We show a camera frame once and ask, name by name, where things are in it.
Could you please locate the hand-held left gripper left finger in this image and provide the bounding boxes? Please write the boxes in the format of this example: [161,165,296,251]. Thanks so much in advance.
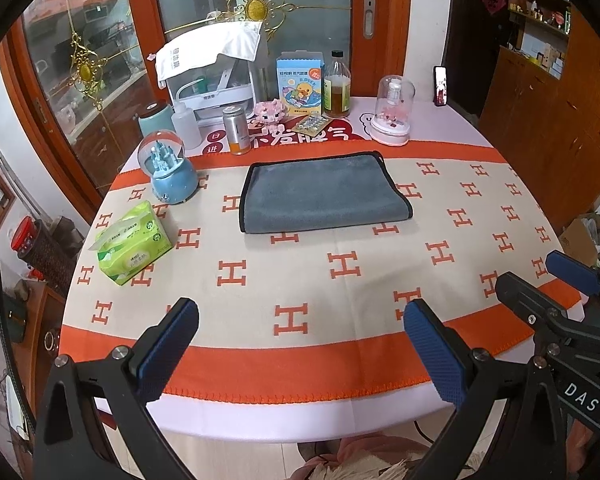
[32,297,201,480]

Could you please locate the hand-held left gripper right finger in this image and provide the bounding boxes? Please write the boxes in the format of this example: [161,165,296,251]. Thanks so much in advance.
[402,299,576,480]

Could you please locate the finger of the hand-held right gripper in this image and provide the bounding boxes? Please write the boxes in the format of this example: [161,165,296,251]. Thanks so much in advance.
[494,271,572,337]
[545,251,600,311]

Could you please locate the grey towel with black trim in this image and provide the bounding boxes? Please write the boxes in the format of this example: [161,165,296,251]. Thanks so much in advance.
[238,150,414,235]

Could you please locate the cardboard box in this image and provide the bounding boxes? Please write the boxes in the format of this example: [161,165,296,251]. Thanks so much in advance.
[557,212,600,268]

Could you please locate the orange and cream printed blanket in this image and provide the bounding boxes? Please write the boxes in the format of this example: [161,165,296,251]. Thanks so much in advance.
[60,147,583,406]

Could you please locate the green tissue pack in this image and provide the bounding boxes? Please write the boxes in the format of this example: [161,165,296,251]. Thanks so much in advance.
[94,200,173,287]

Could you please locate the person's pink fuzzy clothing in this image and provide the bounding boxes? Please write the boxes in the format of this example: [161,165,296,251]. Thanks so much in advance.
[290,435,481,480]

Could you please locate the dark wicker basket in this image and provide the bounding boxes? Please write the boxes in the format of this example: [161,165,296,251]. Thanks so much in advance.
[22,217,86,291]

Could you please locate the wooden cabinet with shelves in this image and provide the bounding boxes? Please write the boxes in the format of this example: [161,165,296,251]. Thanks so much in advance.
[475,0,600,233]

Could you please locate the blue castle snow globe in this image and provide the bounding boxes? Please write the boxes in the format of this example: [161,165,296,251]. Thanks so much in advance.
[137,130,199,205]

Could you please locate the red-lidded jar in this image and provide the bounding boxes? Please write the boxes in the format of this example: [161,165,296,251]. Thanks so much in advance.
[10,216,43,261]

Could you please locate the white tablecloth with red print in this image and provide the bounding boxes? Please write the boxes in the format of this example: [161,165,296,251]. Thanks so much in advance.
[92,95,511,443]

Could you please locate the glass dome with pink base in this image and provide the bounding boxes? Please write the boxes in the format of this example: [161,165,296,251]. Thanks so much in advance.
[370,75,415,147]

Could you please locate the white squeeze bottle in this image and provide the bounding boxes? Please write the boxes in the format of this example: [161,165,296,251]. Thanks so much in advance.
[171,78,203,151]

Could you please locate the smartphone on stand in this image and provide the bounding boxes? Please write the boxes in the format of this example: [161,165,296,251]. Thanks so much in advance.
[433,65,450,107]

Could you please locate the mint green lidded cup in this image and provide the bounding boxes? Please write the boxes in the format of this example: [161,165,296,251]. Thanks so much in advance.
[138,101,175,138]

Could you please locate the silver and orange can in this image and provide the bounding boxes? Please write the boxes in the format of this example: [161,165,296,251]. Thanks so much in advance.
[222,106,251,156]

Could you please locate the white countertop appliance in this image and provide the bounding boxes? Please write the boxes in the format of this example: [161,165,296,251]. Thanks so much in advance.
[167,55,258,123]

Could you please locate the pink brick toy figure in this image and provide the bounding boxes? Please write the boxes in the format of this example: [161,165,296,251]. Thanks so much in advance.
[252,100,287,126]

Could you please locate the pill blister pack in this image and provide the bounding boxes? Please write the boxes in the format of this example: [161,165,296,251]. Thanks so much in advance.
[294,114,333,133]

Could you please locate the bottle of amber liquid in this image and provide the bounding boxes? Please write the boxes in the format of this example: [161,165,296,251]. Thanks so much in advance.
[322,50,352,119]

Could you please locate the small gold door ornament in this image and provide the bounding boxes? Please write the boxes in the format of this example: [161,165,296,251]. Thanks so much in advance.
[70,32,106,111]

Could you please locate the blue duck-print box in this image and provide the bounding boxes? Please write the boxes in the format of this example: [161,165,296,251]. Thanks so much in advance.
[276,57,325,117]

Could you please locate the white cloth bag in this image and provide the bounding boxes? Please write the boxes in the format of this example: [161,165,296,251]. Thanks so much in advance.
[155,20,263,92]

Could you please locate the wooden glass sliding door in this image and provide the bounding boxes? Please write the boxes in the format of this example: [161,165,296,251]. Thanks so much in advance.
[5,0,413,211]

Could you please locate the large gold door ornament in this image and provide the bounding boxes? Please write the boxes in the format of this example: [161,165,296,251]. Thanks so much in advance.
[165,0,353,41]

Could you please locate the black cable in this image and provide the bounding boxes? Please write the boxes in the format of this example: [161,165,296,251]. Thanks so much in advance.
[412,417,437,445]

